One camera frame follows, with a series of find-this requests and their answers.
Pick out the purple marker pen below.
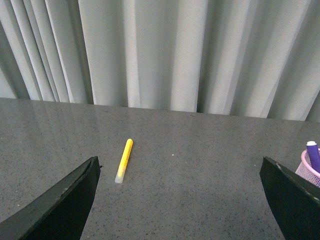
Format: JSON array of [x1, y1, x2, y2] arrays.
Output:
[[306, 141, 320, 173]]

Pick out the pink mesh cup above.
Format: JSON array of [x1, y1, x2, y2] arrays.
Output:
[[295, 150, 320, 188]]

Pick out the yellow highlighter pen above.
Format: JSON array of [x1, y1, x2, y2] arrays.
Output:
[[114, 138, 134, 184]]

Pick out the grey pleated curtain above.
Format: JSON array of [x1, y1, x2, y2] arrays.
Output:
[[0, 0, 320, 122]]

